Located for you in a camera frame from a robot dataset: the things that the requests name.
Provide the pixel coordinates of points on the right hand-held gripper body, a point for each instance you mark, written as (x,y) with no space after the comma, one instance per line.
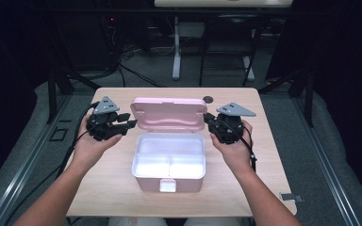
(229,125)

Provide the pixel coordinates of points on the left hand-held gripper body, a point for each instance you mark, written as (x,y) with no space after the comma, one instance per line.
(102,124)

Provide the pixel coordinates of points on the pink storage box with lid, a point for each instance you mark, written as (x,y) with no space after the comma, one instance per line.
(169,114)

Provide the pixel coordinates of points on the white divided tray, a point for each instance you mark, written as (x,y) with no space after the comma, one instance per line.
(169,147)

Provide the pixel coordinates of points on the person's left hand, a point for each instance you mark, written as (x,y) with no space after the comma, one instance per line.
(91,147)

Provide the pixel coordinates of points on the person's right hand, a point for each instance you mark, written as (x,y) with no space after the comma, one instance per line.
(235,153)

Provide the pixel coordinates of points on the black metal stand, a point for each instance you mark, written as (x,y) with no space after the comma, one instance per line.
(304,88)
(56,81)

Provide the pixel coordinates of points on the white-legged desk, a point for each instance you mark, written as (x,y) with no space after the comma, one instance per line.
(177,47)

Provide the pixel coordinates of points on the black chair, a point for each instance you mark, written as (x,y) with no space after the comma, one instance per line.
(229,37)

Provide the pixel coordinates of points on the grey metal table clip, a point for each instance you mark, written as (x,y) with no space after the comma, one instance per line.
(290,197)

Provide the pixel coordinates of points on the aluminium floor rail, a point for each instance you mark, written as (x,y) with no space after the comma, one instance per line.
(330,169)
(19,175)

